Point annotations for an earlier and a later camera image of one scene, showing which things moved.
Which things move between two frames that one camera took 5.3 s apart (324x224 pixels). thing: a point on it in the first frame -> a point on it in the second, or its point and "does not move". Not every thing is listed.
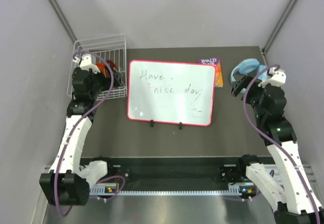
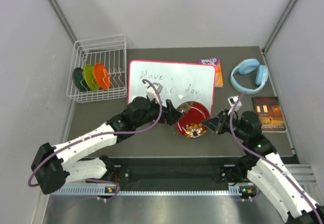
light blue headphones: [248, 67] does not move
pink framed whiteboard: [171, 92] does not move
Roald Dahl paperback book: [218, 80] does not move
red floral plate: [112, 64] -> [191, 123]
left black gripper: [107, 81] -> [169, 119]
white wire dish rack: [104, 48] does not move
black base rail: [180, 171] does not move
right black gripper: [236, 87] -> [217, 124]
